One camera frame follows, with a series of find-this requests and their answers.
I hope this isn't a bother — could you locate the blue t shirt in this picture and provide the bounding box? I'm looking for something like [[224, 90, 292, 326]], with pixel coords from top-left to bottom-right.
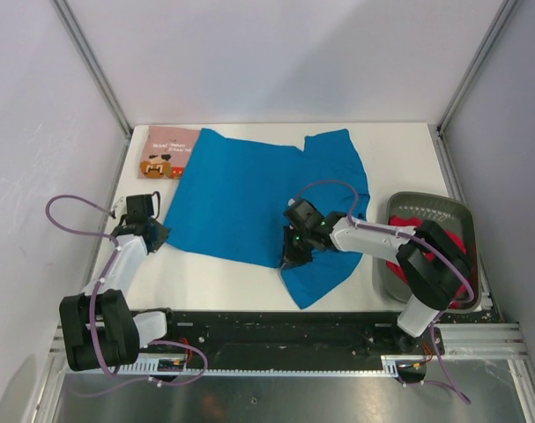
[[163, 127, 372, 311]]

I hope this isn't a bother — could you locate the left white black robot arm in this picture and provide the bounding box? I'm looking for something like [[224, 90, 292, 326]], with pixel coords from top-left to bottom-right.
[[59, 191, 180, 375]]

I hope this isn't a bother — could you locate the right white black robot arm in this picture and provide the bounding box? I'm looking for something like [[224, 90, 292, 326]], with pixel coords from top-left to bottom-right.
[[281, 199, 475, 353]]

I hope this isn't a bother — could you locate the folded pink printed t shirt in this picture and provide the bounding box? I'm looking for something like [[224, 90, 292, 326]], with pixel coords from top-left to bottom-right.
[[138, 126, 200, 180]]

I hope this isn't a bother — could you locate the red t shirt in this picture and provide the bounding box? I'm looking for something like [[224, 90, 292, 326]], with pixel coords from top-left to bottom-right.
[[386, 216, 475, 309]]

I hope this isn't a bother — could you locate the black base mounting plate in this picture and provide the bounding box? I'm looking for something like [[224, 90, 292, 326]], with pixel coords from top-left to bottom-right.
[[146, 310, 444, 373]]

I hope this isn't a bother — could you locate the grey plastic basket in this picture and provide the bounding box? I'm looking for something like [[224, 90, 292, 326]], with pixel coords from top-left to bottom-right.
[[373, 191, 482, 315]]

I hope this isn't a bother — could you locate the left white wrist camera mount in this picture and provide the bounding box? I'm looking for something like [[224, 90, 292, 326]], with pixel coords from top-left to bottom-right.
[[110, 197, 126, 219]]

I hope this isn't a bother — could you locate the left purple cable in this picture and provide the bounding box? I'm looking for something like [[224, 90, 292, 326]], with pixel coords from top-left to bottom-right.
[[45, 193, 209, 399]]

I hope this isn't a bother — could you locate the purple cable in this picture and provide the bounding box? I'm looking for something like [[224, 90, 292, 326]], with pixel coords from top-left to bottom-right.
[[45, 193, 209, 399], [288, 179, 476, 405]]

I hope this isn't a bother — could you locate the white slotted cable duct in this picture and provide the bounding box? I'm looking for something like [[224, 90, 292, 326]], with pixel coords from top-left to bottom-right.
[[65, 354, 444, 379]]

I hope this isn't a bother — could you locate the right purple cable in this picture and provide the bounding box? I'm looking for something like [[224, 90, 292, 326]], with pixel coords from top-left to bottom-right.
[[288, 179, 476, 405]]

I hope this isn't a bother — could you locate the left aluminium frame post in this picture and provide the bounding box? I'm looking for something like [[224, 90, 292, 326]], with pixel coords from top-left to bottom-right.
[[50, 0, 133, 137]]

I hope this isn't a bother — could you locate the aluminium frame post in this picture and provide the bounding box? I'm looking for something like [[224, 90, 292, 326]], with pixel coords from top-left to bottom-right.
[[438, 0, 523, 133], [50, 0, 133, 137]]

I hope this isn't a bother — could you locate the aluminium extrusion rail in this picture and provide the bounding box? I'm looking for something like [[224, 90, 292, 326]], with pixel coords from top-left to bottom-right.
[[53, 323, 524, 359]]

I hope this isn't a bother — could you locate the right aluminium frame post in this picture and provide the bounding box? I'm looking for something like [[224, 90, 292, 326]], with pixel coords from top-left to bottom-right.
[[438, 0, 523, 133]]

